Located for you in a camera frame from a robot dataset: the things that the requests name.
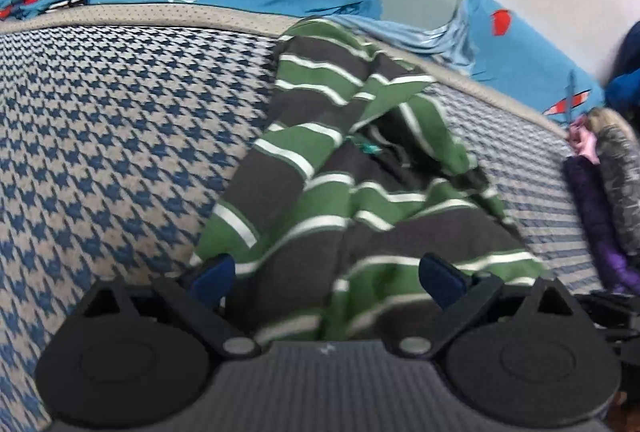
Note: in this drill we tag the dark blue cloth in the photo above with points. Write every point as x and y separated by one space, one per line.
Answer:
625 81

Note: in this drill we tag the green grey striped t-shirt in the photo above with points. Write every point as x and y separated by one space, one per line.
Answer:
350 192

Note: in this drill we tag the blue houndstooth mattress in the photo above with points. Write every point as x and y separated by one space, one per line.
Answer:
115 136

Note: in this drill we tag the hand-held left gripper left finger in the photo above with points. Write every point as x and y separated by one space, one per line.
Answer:
215 278

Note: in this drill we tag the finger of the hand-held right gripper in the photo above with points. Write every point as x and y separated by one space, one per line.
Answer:
612 307

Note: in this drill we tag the light blue cloth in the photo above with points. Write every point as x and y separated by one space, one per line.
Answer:
430 41

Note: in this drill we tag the pink cloth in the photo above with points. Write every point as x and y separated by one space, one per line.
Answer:
587 144

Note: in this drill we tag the grey patterned garment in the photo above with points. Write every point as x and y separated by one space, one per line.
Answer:
622 171

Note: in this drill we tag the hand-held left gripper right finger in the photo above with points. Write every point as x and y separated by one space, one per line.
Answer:
442 283

